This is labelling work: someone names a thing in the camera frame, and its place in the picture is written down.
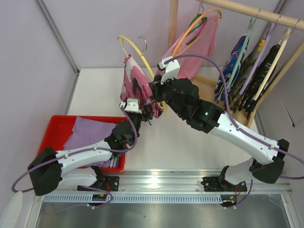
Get red plastic bin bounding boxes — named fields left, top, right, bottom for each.
left=38, top=115, right=126, bottom=172

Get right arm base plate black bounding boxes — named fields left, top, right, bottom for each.
left=200, top=176, right=247, bottom=192

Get wooden clothes rack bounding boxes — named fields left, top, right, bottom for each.
left=169, top=0, right=304, bottom=127

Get yellow hanger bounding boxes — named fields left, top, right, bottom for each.
left=116, top=35, right=169, bottom=117

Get olive camouflage trousers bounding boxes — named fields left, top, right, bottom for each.
left=228, top=38, right=266, bottom=114

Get plain pink garment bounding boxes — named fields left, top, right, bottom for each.
left=161, top=14, right=219, bottom=80

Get mint green hanger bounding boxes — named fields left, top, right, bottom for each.
left=232, top=18, right=256, bottom=78

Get orange hanger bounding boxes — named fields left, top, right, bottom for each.
left=172, top=9, right=222, bottom=57

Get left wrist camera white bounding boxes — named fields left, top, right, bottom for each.
left=119, top=98, right=142, bottom=114

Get purple hanger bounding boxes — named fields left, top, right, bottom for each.
left=239, top=23, right=275, bottom=95

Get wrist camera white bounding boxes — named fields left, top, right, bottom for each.
left=157, top=56, right=180, bottom=85
left=119, top=98, right=142, bottom=114

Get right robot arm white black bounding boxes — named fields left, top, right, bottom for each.
left=149, top=75, right=289, bottom=191

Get pink camouflage trousers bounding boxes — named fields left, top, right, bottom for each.
left=120, top=55, right=163, bottom=118

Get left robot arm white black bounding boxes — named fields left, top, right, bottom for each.
left=28, top=108, right=153, bottom=196

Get cream hanger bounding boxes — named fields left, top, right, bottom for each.
left=253, top=28, right=291, bottom=101

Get aluminium mounting rail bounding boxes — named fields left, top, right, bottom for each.
left=33, top=169, right=293, bottom=194

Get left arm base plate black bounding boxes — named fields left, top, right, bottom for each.
left=76, top=176, right=119, bottom=192

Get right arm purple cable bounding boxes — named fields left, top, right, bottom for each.
left=163, top=54, right=304, bottom=180

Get blue patterned trousers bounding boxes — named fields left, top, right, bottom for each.
left=214, top=34, right=246, bottom=104

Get black patterned trousers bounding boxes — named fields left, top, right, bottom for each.
left=239, top=44, right=281, bottom=119

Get white slotted cable duct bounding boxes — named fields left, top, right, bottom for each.
left=43, top=193, right=223, bottom=204

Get purple folded garment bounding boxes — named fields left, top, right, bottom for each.
left=62, top=115, right=119, bottom=168

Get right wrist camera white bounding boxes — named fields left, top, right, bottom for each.
left=157, top=56, right=180, bottom=85

